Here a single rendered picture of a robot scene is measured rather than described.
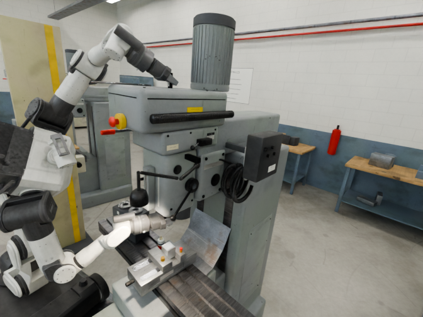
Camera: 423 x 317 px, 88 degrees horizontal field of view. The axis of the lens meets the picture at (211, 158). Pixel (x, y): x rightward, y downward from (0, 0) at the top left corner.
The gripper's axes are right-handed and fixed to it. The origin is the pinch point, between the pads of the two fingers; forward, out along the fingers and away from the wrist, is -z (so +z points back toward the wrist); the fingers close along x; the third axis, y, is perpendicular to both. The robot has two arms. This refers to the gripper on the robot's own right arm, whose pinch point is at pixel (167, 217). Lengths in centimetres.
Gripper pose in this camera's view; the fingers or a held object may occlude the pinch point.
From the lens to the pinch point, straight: 122.3
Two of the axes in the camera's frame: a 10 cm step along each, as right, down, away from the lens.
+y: -0.9, 9.5, 3.1
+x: -5.0, -3.1, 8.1
